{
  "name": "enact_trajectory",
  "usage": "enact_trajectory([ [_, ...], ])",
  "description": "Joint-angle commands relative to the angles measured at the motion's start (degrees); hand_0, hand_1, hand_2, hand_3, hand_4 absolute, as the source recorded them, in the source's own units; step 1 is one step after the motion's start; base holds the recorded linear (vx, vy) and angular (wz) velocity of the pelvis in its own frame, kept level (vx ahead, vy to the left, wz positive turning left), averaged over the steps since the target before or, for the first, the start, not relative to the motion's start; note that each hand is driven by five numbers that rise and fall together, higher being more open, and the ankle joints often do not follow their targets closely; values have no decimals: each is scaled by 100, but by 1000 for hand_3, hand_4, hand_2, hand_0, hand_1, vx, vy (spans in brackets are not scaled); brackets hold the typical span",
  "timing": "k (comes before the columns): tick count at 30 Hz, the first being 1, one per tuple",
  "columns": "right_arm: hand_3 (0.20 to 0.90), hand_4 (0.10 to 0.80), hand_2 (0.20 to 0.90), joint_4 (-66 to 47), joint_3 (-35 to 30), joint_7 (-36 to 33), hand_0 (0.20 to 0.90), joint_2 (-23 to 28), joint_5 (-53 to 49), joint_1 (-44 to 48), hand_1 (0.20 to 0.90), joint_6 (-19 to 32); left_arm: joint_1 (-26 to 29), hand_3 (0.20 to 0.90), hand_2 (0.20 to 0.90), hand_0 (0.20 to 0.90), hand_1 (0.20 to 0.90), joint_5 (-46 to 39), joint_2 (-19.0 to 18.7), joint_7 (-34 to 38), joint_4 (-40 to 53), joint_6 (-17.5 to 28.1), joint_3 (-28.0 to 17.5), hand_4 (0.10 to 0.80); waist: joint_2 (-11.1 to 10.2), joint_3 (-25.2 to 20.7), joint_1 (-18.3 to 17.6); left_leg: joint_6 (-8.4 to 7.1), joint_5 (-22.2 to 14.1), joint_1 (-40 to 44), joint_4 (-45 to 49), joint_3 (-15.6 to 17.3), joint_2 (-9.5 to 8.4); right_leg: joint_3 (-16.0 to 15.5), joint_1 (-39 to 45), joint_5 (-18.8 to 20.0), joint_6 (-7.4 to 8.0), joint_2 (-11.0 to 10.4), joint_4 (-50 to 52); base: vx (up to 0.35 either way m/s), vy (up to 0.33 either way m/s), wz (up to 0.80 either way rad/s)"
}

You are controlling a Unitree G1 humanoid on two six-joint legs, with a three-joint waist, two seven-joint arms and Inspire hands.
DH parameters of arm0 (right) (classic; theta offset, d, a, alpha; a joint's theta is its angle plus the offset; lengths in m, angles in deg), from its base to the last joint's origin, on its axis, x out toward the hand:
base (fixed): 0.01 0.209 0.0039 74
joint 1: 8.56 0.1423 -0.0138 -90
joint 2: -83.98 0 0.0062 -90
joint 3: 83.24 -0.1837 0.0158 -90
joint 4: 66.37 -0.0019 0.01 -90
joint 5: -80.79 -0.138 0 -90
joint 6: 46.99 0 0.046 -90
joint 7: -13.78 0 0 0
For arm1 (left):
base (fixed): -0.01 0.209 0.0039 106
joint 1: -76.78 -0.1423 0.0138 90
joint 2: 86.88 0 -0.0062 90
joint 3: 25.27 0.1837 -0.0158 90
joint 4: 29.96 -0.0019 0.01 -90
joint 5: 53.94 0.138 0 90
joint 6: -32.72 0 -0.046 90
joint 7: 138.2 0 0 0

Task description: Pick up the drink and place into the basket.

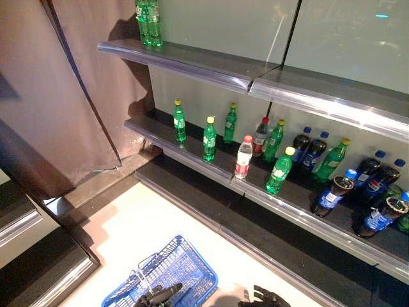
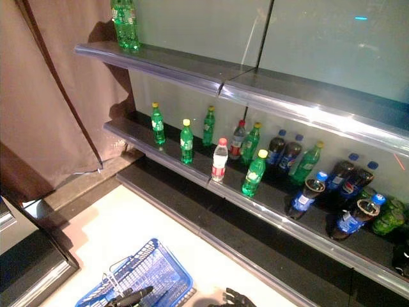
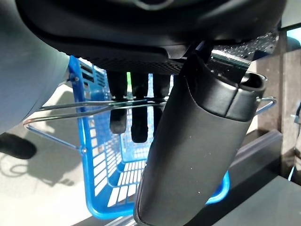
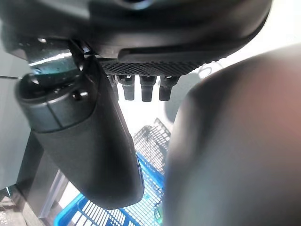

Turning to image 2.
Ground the large green soda bottle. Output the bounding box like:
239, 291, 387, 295
110, 0, 141, 51

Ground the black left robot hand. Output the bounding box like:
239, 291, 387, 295
107, 285, 155, 307

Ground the blue plastic shopping basket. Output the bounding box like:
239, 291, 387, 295
75, 238, 196, 307

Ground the green shrink-wrapped drink pack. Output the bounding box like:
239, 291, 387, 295
359, 186, 409, 237

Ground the clear water bottle red cap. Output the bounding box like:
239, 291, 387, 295
211, 137, 229, 183
228, 119, 247, 161

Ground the black base shelf plinth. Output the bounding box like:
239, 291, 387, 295
116, 158, 409, 307

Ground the black shelf board clear rail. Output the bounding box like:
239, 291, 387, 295
73, 42, 256, 97
219, 68, 409, 158
103, 110, 245, 189
206, 150, 409, 301

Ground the small green Sprite bottle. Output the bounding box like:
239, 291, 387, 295
202, 105, 216, 148
241, 148, 269, 198
150, 102, 167, 146
179, 118, 195, 165
240, 122, 263, 166
288, 140, 325, 186

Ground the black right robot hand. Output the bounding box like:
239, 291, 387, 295
222, 287, 257, 307

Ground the brown fabric curtain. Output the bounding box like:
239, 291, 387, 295
0, 0, 139, 201

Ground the black side shelf unit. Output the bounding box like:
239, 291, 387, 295
0, 191, 81, 307

